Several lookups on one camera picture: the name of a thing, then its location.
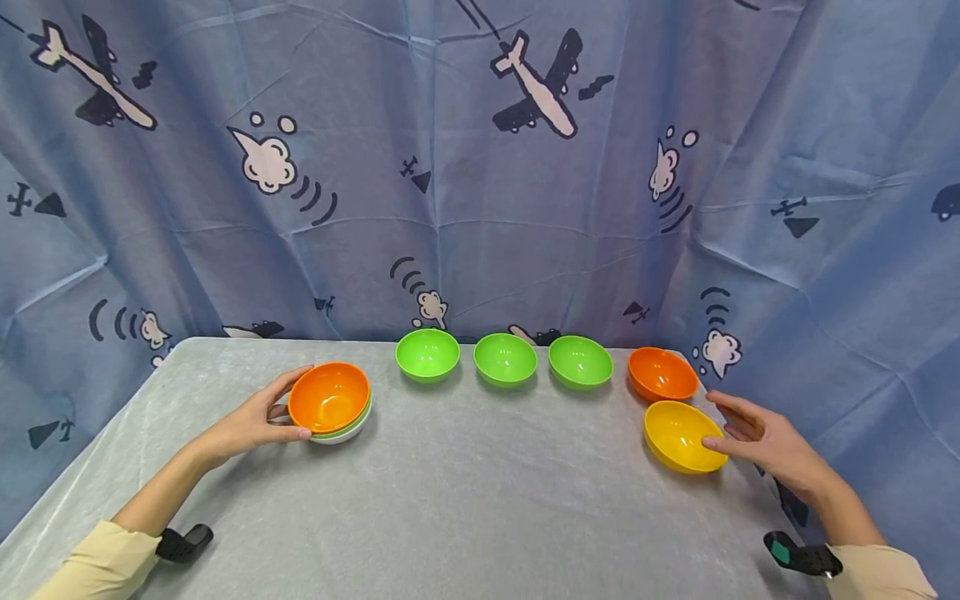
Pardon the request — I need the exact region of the person's right forearm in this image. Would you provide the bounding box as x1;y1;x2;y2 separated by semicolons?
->
803;475;940;600

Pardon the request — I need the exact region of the person's left hand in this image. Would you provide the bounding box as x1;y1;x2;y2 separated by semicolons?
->
195;365;315;473

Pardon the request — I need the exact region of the green plastic bowl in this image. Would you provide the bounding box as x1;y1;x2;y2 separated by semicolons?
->
472;332;539;388
310;400;373;440
547;335;615;392
395;328;462;384

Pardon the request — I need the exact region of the orange plastic bowl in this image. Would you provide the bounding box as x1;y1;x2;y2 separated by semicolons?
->
627;347;700;404
287;362;373;436

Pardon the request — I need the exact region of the person's left forearm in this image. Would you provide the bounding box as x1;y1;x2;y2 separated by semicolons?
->
30;442;223;600

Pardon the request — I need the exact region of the black wrist band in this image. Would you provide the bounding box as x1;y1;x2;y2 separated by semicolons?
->
155;523;216;564
762;531;845;580

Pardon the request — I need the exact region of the person's right hand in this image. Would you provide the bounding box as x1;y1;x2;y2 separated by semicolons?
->
701;390;833;503

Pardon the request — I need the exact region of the yellow plastic bowl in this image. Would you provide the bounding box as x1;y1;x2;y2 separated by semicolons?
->
643;400;729;476

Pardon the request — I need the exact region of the white plastic bowl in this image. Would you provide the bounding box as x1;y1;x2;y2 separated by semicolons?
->
307;407;373;446

